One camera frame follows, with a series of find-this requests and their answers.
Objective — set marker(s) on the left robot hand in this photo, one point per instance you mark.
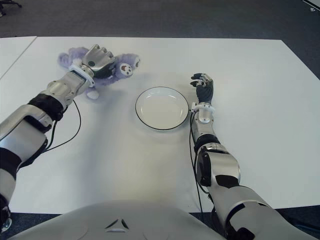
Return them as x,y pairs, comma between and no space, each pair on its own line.
97,61

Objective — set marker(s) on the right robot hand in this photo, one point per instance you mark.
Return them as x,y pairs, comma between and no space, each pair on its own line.
205,92

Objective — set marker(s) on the purple plush bear doll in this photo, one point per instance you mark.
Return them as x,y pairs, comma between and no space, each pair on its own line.
72,56

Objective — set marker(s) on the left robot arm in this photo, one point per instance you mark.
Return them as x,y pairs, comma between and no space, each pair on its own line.
30,125

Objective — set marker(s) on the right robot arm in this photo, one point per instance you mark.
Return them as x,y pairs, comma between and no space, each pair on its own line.
220,167

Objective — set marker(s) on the white plate black rim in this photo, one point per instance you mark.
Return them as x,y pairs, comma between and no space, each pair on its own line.
161,108

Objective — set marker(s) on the grey robot torso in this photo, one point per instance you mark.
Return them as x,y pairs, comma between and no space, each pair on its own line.
150,220

